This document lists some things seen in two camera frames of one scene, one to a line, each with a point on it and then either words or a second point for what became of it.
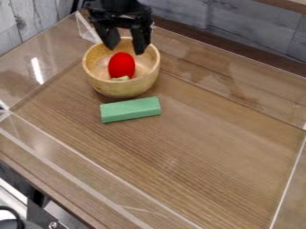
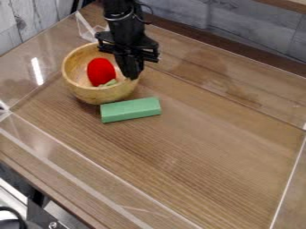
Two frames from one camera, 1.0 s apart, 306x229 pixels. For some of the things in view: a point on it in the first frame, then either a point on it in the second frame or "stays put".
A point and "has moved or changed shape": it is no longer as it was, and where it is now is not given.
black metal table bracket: x=39 y=216 stays put
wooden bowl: x=97 y=59 has moved or changed shape
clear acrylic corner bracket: x=86 y=29 stays put
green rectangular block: x=130 y=109 stays put
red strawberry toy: x=121 y=65 has moved or changed shape
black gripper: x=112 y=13 to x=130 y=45
